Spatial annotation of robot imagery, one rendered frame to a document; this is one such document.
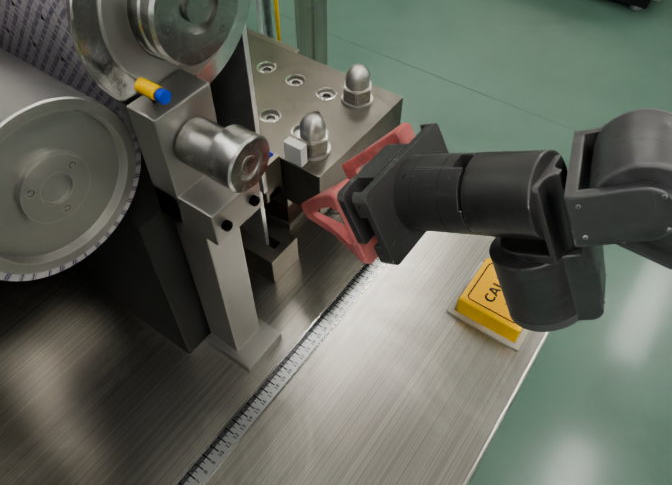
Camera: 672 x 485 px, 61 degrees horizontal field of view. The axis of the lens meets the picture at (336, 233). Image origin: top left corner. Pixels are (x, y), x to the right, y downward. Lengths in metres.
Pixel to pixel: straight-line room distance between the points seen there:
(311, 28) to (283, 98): 0.80
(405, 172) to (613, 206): 0.14
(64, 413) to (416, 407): 0.34
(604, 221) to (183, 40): 0.27
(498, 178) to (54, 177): 0.28
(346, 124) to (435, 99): 1.79
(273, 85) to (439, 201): 0.35
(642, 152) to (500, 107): 2.08
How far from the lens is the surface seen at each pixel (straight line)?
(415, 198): 0.41
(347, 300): 0.64
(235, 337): 0.58
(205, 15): 0.39
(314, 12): 1.45
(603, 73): 2.76
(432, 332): 0.62
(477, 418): 0.59
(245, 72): 0.49
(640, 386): 1.77
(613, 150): 0.37
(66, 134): 0.39
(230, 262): 0.50
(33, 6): 0.41
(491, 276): 0.65
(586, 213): 0.35
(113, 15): 0.37
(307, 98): 0.67
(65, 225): 0.42
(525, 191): 0.36
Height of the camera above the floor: 1.43
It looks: 50 degrees down
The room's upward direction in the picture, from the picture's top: straight up
